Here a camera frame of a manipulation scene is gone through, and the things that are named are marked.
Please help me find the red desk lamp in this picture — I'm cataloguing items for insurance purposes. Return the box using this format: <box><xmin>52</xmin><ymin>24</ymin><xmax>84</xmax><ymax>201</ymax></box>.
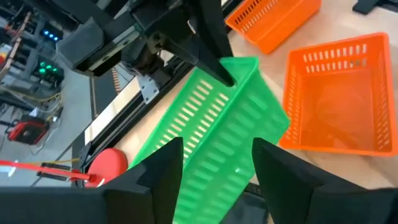
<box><xmin>0</xmin><ymin>147</ymin><xmax>129</xmax><ymax>189</ymax></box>

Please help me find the black device with green lights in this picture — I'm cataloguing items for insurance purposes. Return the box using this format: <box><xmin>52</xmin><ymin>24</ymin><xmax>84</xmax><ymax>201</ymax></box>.
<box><xmin>30</xmin><ymin>58</ymin><xmax>65</xmax><ymax>82</ymax></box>

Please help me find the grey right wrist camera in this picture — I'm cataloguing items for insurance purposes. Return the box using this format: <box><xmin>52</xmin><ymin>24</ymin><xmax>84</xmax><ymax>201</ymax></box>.
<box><xmin>55</xmin><ymin>15</ymin><xmax>141</xmax><ymax>77</ymax></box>

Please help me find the red and black toolbox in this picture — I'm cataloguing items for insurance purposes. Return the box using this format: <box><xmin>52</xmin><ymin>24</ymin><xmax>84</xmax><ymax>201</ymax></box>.
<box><xmin>6</xmin><ymin>119</ymin><xmax>50</xmax><ymax>146</ymax></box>

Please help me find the black device with blue lights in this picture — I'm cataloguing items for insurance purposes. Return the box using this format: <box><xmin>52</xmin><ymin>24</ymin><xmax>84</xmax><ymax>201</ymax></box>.
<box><xmin>40</xmin><ymin>21</ymin><xmax>65</xmax><ymax>43</ymax></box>

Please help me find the yellow lamp cable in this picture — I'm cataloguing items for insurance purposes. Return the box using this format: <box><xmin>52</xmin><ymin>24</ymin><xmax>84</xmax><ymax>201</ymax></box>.
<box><xmin>30</xmin><ymin>157</ymin><xmax>81</xmax><ymax>165</ymax></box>

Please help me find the black table edge bracket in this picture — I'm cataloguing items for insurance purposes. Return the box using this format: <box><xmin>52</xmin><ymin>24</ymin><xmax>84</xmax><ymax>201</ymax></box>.
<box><xmin>353</xmin><ymin>0</ymin><xmax>398</xmax><ymax>16</ymax></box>

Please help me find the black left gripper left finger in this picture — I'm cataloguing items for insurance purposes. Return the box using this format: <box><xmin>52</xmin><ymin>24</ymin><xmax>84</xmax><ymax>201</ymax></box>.
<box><xmin>104</xmin><ymin>136</ymin><xmax>184</xmax><ymax>224</ymax></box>

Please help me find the green plastic slotted basket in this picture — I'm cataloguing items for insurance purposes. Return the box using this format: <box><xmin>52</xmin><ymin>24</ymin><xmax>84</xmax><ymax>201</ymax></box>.
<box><xmin>129</xmin><ymin>55</ymin><xmax>292</xmax><ymax>224</ymax></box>

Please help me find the black aluminium table frame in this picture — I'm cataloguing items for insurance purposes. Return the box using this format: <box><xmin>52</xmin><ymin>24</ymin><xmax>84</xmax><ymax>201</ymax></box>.
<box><xmin>71</xmin><ymin>55</ymin><xmax>203</xmax><ymax>187</ymax></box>

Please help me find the black hazard striped floor mat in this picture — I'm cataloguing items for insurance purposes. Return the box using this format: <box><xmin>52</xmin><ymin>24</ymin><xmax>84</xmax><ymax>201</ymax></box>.
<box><xmin>90</xmin><ymin>65</ymin><xmax>141</xmax><ymax>121</ymax></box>

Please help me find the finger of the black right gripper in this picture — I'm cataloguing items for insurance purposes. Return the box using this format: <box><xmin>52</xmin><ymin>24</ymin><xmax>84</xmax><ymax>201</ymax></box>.
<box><xmin>155</xmin><ymin>32</ymin><xmax>234</xmax><ymax>87</ymax></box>
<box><xmin>188</xmin><ymin>0</ymin><xmax>234</xmax><ymax>60</ymax></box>

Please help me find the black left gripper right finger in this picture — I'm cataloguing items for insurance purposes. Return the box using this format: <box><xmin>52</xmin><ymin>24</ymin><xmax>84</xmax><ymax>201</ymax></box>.
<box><xmin>252</xmin><ymin>138</ymin><xmax>323</xmax><ymax>224</ymax></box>

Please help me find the black floor power strip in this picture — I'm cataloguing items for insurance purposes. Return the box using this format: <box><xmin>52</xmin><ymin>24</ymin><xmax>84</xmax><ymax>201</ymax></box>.
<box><xmin>36</xmin><ymin>161</ymin><xmax>73</xmax><ymax>182</ymax></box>

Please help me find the orange plastic slotted basket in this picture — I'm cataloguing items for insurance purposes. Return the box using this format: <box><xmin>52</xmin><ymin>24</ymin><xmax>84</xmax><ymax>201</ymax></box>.
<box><xmin>279</xmin><ymin>32</ymin><xmax>398</xmax><ymax>157</ymax></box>
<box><xmin>224</xmin><ymin>0</ymin><xmax>323</xmax><ymax>55</ymax></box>

